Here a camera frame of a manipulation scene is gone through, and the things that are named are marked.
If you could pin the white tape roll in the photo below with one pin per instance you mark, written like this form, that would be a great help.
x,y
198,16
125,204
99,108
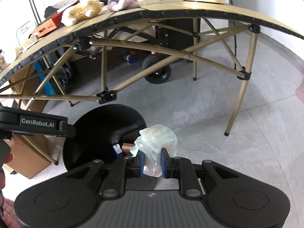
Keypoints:
x,y
11,54

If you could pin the yellow plush toy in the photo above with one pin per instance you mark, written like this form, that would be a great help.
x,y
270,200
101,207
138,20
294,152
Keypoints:
x,y
80,11

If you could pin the orange cardboard box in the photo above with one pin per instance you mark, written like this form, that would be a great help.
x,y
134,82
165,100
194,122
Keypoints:
x,y
47,26

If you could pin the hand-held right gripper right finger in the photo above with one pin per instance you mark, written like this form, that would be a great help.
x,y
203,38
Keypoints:
x,y
163,163

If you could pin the clear plastic bag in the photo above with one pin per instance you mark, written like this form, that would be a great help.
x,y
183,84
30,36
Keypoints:
x,y
156,137

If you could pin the black trash bin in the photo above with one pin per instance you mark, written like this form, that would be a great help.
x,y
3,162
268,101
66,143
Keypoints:
x,y
95,133

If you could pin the blue box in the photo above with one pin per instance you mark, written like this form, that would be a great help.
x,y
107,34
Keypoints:
x,y
44,78

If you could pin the light purple fluffy towel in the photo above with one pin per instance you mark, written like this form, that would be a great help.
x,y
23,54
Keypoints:
x,y
122,1

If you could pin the black wagon wheel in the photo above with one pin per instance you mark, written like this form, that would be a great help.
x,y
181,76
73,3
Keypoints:
x,y
158,70

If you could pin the person's left hand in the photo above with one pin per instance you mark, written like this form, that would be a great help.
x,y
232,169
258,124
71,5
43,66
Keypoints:
x,y
2,180

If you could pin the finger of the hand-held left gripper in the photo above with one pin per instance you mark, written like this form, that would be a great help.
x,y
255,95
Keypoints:
x,y
68,130

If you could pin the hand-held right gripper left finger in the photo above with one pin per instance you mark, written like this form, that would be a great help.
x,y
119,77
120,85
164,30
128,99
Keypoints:
x,y
141,166

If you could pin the black suitcase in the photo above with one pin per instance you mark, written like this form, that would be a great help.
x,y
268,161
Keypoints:
x,y
178,32

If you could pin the olive folding table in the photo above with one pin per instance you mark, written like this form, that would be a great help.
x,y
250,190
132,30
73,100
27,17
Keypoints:
x,y
166,52

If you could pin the pale green box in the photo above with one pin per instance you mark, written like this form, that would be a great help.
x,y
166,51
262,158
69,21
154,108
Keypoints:
x,y
28,43

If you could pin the blue carton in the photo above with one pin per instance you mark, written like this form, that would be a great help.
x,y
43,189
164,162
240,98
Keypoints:
x,y
117,150

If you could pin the pink fluffy rug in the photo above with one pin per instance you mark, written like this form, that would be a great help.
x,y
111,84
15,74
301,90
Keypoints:
x,y
9,215

